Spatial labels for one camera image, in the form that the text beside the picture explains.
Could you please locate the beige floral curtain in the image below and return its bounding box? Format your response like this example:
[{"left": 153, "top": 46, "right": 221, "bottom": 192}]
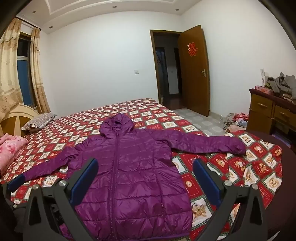
[
  {"left": 30, "top": 27, "right": 51, "bottom": 114},
  {"left": 0, "top": 18, "right": 25, "bottom": 116}
]

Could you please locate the curtain rod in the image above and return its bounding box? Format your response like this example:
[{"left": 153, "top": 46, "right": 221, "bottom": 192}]
[{"left": 16, "top": 17, "right": 41, "bottom": 30}]

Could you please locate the striped grey pillow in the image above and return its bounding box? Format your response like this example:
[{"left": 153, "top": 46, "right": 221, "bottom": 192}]
[{"left": 21, "top": 113, "right": 58, "bottom": 133}]

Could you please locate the heap of colourful clothes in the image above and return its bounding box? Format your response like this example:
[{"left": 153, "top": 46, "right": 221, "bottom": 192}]
[{"left": 223, "top": 112, "right": 249, "bottom": 133}]

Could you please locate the pile of grey clothes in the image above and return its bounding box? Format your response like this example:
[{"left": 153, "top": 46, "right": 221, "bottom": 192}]
[{"left": 265, "top": 72, "right": 296, "bottom": 105}]

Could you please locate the brown door frame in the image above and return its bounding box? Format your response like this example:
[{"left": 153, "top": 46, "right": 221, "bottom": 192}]
[{"left": 149, "top": 29, "right": 183, "bottom": 105}]

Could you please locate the red paper door decoration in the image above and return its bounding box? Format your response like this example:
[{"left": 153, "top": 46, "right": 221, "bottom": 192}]
[{"left": 187, "top": 42, "right": 197, "bottom": 57}]

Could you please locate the window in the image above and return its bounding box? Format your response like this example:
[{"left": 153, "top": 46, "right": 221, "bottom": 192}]
[{"left": 17, "top": 32, "right": 35, "bottom": 108}]

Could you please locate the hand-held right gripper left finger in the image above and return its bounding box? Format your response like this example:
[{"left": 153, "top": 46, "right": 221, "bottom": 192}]
[{"left": 25, "top": 158, "right": 99, "bottom": 241}]

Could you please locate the wooden dresser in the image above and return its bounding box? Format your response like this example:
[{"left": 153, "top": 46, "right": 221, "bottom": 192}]
[{"left": 246, "top": 88, "right": 296, "bottom": 144}]

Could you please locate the cream wooden headboard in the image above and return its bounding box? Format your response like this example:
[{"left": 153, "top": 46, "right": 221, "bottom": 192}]
[{"left": 0, "top": 103, "right": 40, "bottom": 137}]

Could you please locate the red checked printed bedsheet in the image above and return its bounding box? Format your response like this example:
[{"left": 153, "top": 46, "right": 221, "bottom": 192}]
[{"left": 5, "top": 98, "right": 283, "bottom": 241}]

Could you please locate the purple hooded puffer jacket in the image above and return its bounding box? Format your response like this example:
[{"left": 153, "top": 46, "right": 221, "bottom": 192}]
[{"left": 23, "top": 113, "right": 247, "bottom": 237}]

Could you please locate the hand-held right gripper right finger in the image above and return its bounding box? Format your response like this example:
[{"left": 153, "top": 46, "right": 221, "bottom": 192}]
[{"left": 193, "top": 159, "right": 269, "bottom": 241}]

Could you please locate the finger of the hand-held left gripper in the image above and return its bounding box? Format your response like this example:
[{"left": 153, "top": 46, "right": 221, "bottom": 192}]
[{"left": 2, "top": 175, "right": 26, "bottom": 197}]

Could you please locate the pink patterned box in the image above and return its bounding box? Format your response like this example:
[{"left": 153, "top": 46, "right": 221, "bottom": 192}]
[{"left": 254, "top": 86, "right": 274, "bottom": 96}]

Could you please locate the pink floral blanket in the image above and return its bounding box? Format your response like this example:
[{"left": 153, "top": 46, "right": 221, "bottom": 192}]
[{"left": 0, "top": 134, "right": 29, "bottom": 176}]

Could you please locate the brown wooden door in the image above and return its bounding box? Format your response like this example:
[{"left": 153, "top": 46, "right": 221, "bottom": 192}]
[{"left": 178, "top": 25, "right": 210, "bottom": 117}]

